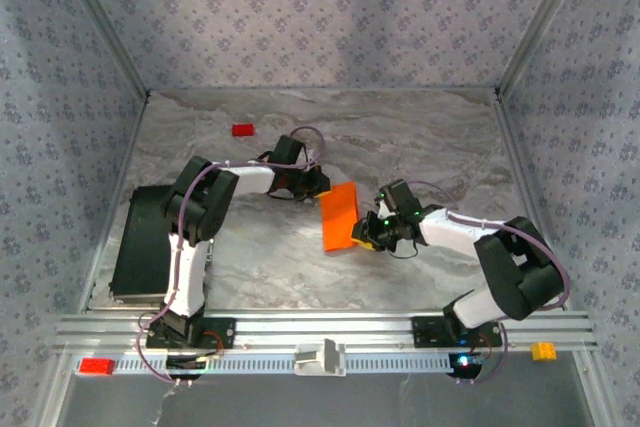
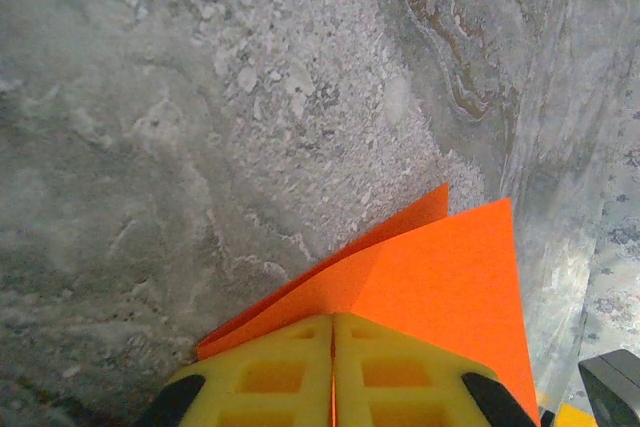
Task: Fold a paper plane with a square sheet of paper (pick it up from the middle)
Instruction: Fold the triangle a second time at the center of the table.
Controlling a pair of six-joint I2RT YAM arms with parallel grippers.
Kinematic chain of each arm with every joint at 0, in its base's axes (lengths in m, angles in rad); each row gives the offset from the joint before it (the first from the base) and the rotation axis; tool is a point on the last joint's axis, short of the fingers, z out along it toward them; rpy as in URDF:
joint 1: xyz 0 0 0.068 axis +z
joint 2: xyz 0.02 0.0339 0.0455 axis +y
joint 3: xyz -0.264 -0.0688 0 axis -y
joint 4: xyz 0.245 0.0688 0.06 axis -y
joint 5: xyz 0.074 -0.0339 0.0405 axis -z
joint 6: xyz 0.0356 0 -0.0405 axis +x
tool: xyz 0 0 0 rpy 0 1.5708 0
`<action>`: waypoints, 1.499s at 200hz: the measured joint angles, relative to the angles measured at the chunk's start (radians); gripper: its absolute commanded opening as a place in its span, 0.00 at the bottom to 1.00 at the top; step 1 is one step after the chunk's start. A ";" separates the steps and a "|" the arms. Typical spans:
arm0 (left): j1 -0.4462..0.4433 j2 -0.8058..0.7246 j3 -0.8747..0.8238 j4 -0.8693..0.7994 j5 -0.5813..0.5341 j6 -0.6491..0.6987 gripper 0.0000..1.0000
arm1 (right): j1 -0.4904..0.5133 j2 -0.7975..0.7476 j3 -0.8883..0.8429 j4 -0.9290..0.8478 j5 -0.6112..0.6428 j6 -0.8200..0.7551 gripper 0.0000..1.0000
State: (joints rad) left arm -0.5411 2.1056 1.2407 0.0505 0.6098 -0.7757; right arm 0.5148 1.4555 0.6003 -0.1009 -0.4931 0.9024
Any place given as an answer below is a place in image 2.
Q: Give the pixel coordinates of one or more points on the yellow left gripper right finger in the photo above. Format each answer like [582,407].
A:
[400,382]

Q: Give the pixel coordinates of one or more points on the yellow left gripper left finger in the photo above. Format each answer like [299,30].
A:
[270,382]

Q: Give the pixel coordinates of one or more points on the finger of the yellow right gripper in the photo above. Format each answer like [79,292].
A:
[617,387]
[575,418]

